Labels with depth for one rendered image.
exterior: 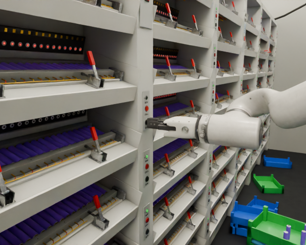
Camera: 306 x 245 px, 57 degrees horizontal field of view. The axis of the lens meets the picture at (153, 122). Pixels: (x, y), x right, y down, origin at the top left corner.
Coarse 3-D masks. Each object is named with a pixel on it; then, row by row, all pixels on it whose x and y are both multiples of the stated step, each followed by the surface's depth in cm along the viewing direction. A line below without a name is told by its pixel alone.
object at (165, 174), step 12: (168, 144) 139; (180, 144) 143; (192, 144) 137; (204, 144) 151; (156, 156) 124; (168, 156) 126; (180, 156) 135; (192, 156) 137; (204, 156) 149; (156, 168) 115; (168, 168) 115; (180, 168) 123; (192, 168) 136; (156, 180) 108; (168, 180) 110; (156, 192) 101
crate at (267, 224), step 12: (264, 216) 142; (276, 216) 140; (252, 228) 128; (264, 228) 136; (276, 228) 136; (300, 228) 133; (264, 240) 125; (276, 240) 121; (288, 240) 127; (300, 240) 127
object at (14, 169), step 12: (108, 132) 86; (72, 144) 73; (84, 144) 75; (108, 144) 82; (36, 156) 63; (48, 156) 65; (60, 156) 68; (12, 168) 57; (24, 168) 60; (36, 168) 63; (12, 180) 56
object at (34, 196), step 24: (72, 120) 85; (96, 120) 93; (120, 144) 86; (48, 168) 64; (72, 168) 67; (96, 168) 70; (120, 168) 81; (24, 192) 55; (48, 192) 57; (72, 192) 65; (0, 216) 49; (24, 216) 54
